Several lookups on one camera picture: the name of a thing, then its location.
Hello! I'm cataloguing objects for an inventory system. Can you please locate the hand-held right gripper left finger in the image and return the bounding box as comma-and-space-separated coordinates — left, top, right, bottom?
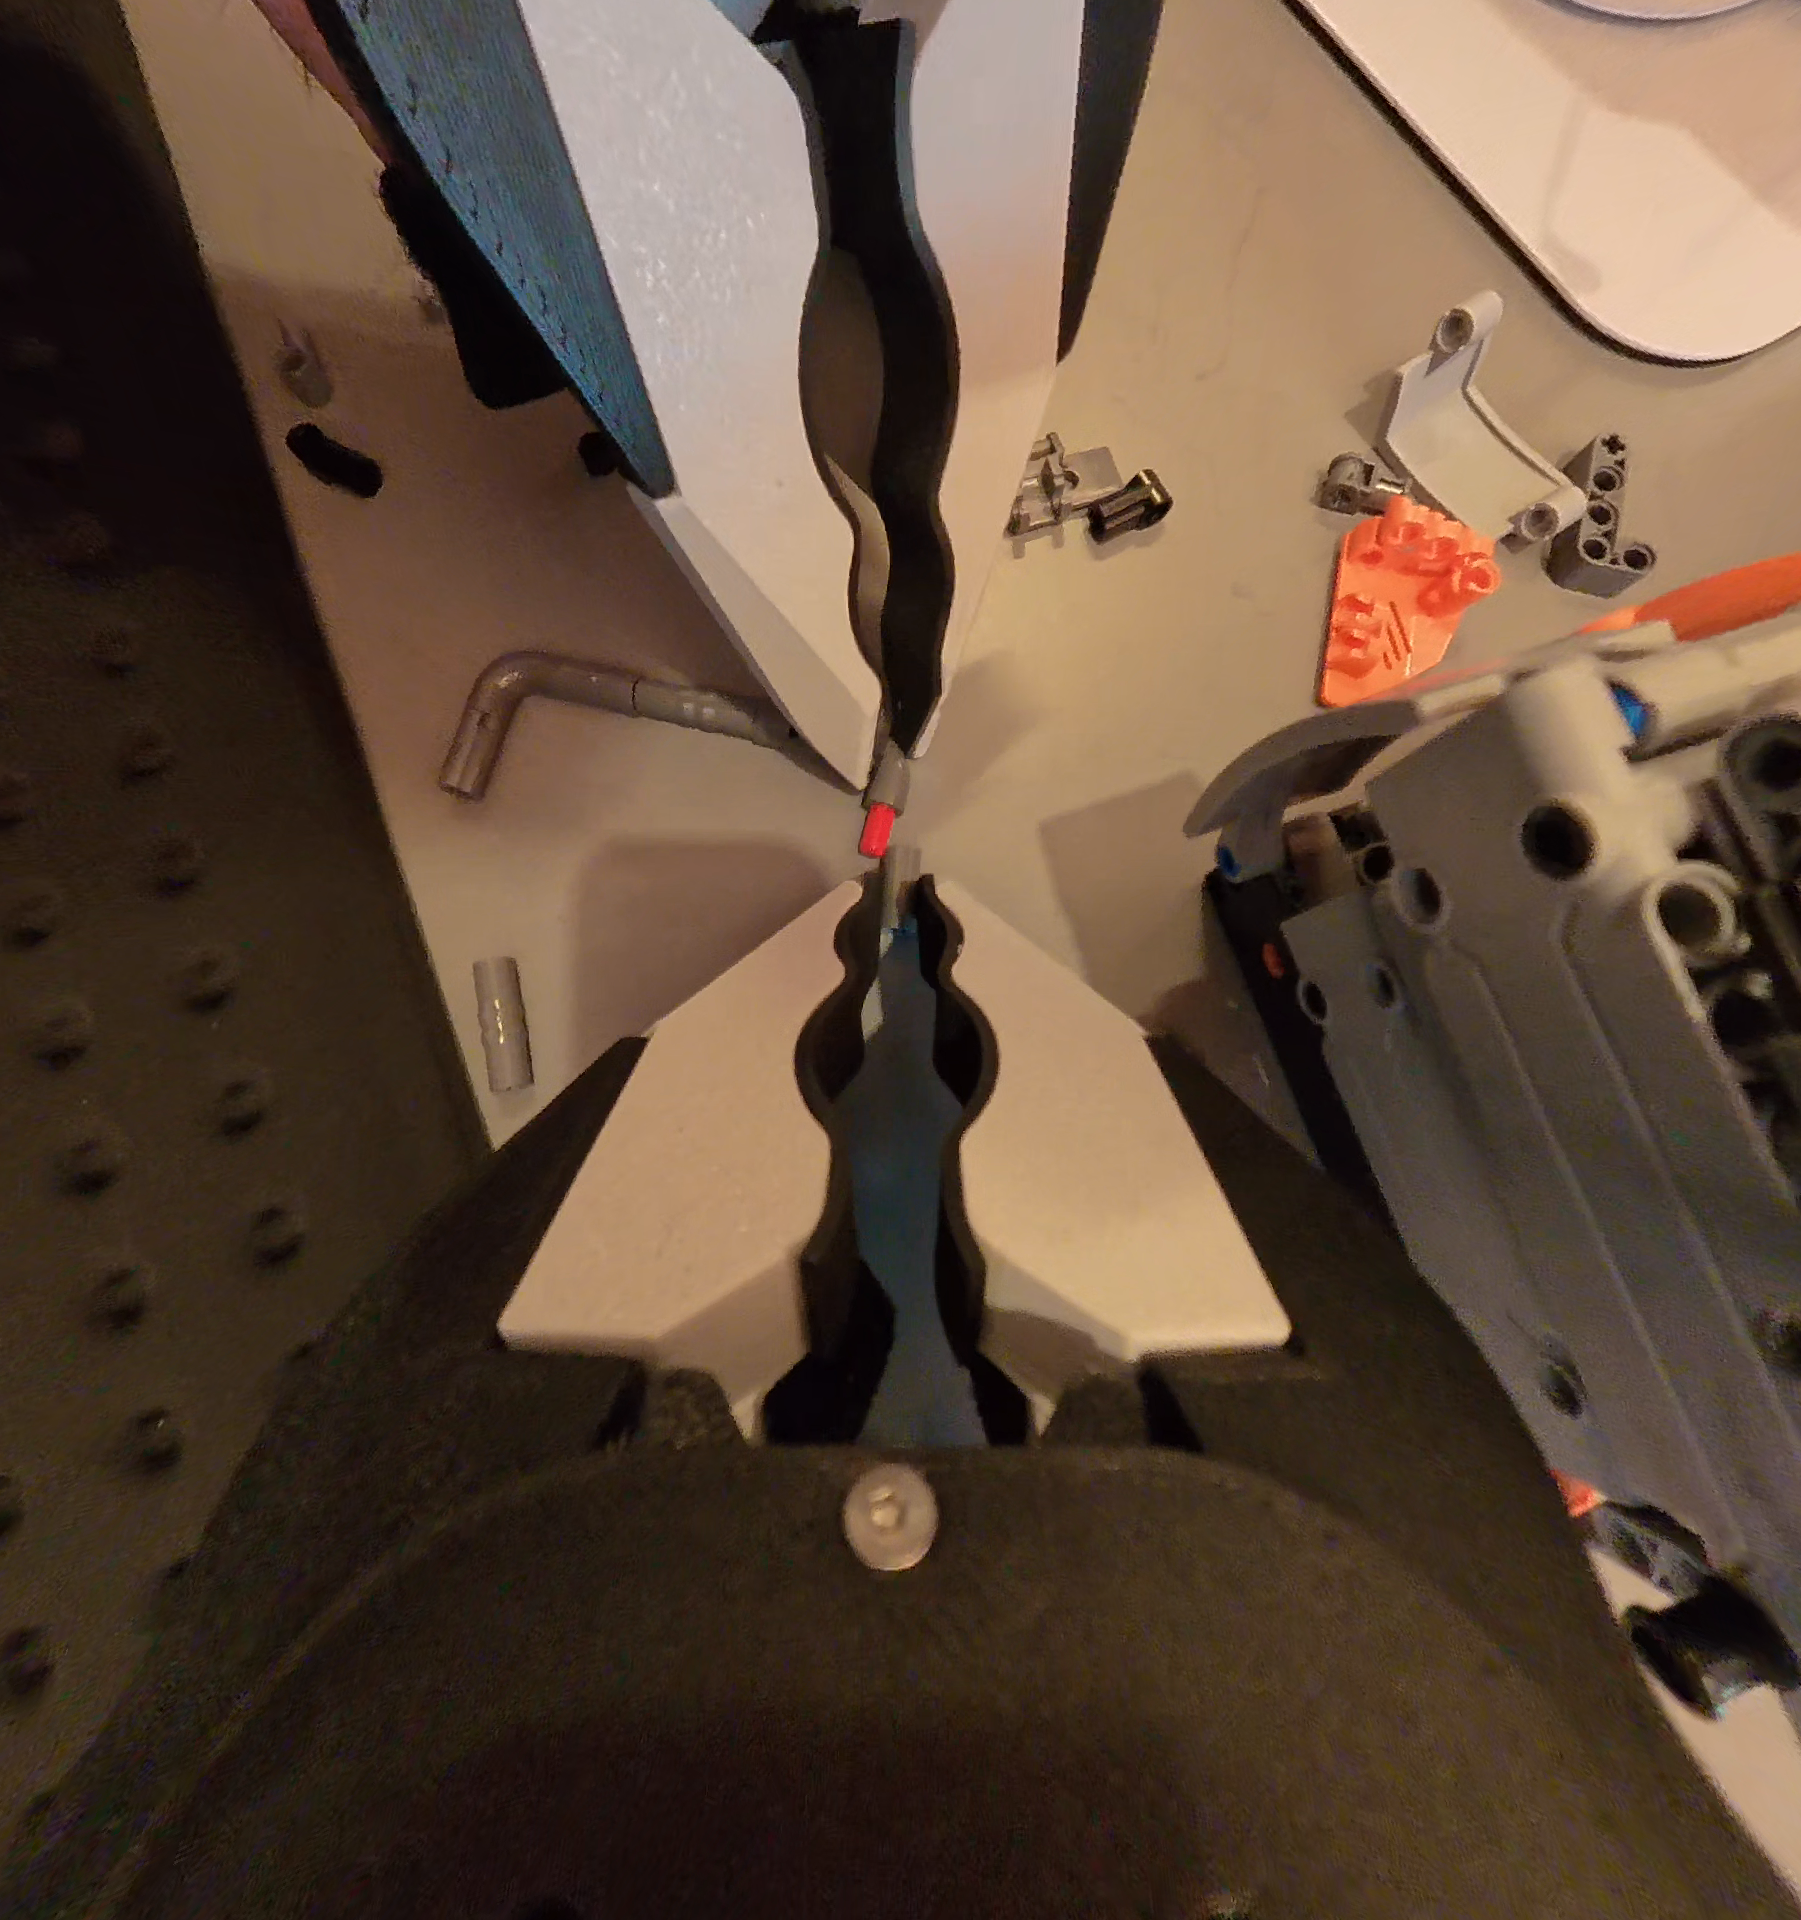
498, 879, 897, 1439

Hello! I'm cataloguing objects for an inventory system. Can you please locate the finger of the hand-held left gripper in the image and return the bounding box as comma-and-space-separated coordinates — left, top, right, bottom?
337, 0, 903, 792
840, 0, 1144, 760

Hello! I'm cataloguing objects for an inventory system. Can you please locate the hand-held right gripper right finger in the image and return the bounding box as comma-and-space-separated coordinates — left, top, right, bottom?
913, 876, 1295, 1439

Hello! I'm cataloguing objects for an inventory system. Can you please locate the grey bent pipe piece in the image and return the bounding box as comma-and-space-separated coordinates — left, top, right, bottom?
438, 649, 800, 799

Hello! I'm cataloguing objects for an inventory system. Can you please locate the grey building block model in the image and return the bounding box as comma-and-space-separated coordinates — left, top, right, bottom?
1184, 539, 1801, 1861

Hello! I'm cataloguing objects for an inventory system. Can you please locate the black pin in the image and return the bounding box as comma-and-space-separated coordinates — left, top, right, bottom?
284, 423, 387, 501

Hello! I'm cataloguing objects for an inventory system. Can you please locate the short grey tube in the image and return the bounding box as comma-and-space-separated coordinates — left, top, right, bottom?
470, 953, 536, 1096

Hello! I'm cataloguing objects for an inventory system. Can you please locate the grey flat hinge piece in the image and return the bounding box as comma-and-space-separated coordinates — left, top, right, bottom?
1005, 431, 1127, 541

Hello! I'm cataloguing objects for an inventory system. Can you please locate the black rectangular piece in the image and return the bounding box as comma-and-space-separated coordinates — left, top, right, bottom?
1086, 467, 1178, 545

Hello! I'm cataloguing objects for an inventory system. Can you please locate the grey curved panel piece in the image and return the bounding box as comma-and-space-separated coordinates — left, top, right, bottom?
1374, 292, 1587, 550

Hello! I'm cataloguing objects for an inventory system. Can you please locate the orange wedge panel piece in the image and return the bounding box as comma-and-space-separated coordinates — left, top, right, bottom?
1317, 493, 1506, 712

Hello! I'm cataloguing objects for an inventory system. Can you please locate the black studded armrest pad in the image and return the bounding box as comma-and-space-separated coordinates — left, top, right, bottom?
0, 0, 495, 1920

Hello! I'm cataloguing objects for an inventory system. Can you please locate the grey angled beam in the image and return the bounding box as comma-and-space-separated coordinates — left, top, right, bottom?
1540, 434, 1663, 598

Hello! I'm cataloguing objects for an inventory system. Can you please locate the white book stand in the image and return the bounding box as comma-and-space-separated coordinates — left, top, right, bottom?
1292, 0, 1801, 365

